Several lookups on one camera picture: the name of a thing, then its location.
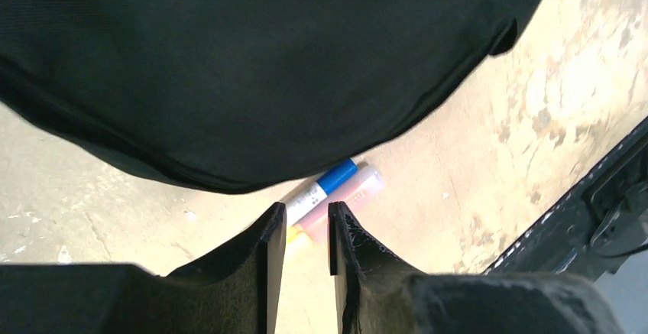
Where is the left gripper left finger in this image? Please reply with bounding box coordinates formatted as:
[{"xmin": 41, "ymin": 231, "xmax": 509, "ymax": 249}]
[{"xmin": 1, "ymin": 203, "xmax": 286, "ymax": 333}]

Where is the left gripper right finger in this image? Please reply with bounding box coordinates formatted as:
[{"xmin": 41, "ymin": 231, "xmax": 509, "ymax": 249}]
[{"xmin": 328, "ymin": 202, "xmax": 622, "ymax": 333}]

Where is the white marker blue cap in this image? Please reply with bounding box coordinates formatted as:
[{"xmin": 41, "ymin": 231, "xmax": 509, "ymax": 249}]
[{"xmin": 284, "ymin": 159, "xmax": 358, "ymax": 226}]

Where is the yellow pink highlighter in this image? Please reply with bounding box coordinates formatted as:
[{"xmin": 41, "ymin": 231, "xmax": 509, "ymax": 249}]
[{"xmin": 286, "ymin": 165, "xmax": 384, "ymax": 257}]

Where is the black student backpack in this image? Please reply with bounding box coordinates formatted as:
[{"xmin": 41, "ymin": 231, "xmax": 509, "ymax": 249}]
[{"xmin": 1, "ymin": 0, "xmax": 541, "ymax": 194}]

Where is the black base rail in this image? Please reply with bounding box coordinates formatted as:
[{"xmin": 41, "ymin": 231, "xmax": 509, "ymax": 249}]
[{"xmin": 485, "ymin": 120, "xmax": 647, "ymax": 280}]

